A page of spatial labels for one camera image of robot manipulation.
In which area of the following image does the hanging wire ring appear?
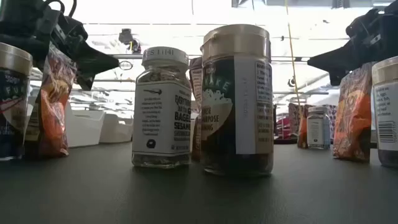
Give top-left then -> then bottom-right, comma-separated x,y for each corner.
118,60 -> 134,72

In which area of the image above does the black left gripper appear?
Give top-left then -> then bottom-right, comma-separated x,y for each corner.
49,17 -> 120,91

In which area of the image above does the white plastic bin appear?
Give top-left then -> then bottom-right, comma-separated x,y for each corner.
63,99 -> 106,149
98,112 -> 134,144

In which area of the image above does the yellow hanging cable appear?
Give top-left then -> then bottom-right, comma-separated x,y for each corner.
284,0 -> 302,108

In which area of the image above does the long light rail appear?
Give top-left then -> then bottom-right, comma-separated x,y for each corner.
108,54 -> 312,63

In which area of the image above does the red shelf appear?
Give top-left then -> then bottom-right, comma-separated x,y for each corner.
275,116 -> 292,141

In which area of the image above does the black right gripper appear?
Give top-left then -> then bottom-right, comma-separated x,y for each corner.
307,2 -> 398,86

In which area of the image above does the bagel seasoning jar white lid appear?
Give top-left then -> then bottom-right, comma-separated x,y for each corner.
131,46 -> 193,169
306,106 -> 331,150

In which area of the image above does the orange brown seasoning packet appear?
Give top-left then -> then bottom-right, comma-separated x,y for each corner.
332,62 -> 379,163
297,104 -> 310,149
24,43 -> 78,158

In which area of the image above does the cup of tea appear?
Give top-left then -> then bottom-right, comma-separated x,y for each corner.
200,24 -> 275,177

